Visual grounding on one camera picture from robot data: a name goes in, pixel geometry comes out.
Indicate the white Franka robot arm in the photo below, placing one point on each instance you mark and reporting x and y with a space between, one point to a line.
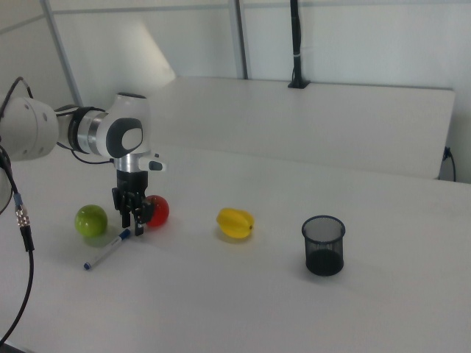
33 128

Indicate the blue white marker pen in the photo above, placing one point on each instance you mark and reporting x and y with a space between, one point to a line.
105 252

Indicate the yellow starfruit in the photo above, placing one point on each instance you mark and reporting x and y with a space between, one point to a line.
235 223

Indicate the black clamped pole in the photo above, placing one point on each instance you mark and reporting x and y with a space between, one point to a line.
296 44

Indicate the red apple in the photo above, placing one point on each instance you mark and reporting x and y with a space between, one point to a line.
161 213

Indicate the green apple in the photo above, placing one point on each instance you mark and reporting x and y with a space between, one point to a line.
91 221

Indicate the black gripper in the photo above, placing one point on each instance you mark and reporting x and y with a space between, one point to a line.
132 182

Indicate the black mesh pen cup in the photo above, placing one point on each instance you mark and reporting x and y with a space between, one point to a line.
324 253

